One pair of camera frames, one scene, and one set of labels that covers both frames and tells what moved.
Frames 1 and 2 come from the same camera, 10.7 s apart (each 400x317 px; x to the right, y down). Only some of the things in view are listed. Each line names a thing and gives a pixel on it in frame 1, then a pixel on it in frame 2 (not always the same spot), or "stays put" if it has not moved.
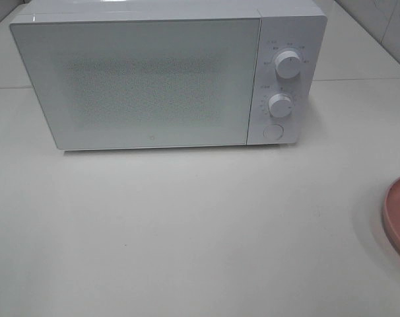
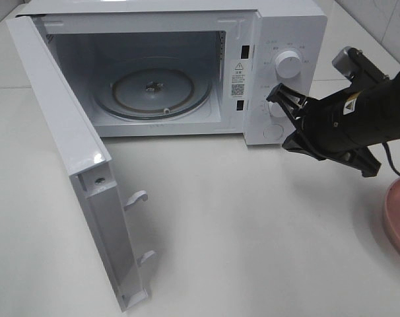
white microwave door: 131,82 -> 86,166
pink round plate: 397,214 stays put
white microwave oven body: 132,74 stays put
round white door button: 273,131 stays put
